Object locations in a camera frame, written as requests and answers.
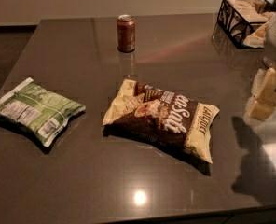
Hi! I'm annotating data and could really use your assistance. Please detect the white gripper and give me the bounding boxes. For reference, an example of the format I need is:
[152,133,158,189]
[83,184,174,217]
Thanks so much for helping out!
[245,13,276,121]

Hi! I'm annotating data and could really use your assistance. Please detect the red coke can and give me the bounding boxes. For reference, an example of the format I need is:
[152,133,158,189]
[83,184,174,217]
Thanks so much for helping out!
[117,14,135,52]

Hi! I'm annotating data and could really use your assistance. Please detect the brown and cream chip bag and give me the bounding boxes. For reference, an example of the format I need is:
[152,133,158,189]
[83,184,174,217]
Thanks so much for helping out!
[103,79,219,162]

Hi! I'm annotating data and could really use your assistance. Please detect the green chip bag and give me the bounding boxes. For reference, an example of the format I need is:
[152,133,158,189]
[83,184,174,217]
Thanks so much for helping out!
[0,77,86,147]

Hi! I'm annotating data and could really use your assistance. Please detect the black wire napkin holder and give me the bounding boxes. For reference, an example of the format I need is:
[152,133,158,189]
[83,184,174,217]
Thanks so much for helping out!
[217,0,274,49]

